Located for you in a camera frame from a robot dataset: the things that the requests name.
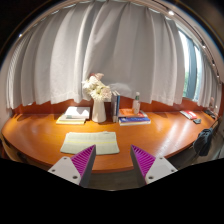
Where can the orange flat book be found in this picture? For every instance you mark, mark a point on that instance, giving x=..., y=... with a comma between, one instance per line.
x=128, y=112

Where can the pale green folded towel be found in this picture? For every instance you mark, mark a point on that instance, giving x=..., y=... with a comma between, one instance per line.
x=105, y=142

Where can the blue flat book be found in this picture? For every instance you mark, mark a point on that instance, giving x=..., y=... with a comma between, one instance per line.
x=127, y=121

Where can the window with frame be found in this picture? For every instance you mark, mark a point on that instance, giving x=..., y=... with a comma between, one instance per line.
x=193, y=67

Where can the white flower bouquet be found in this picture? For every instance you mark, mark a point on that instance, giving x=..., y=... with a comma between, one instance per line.
x=96, y=89

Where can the small black device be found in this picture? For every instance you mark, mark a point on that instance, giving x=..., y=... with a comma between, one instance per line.
x=197, y=121

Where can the white ceramic vase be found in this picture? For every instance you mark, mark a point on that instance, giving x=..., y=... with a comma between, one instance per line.
x=98, y=112

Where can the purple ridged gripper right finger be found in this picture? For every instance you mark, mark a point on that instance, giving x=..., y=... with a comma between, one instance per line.
x=149, y=168

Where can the white pleated curtain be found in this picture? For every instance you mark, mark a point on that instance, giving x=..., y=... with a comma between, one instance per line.
x=137, y=50

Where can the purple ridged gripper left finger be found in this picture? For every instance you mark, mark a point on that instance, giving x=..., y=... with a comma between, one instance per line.
x=76, y=169

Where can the upright standing books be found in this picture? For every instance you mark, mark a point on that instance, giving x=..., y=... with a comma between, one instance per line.
x=115, y=103

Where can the red book on right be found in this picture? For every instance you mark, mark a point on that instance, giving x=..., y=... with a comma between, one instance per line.
x=189, y=114

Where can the cream flat book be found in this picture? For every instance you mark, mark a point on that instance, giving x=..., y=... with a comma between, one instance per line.
x=63, y=119

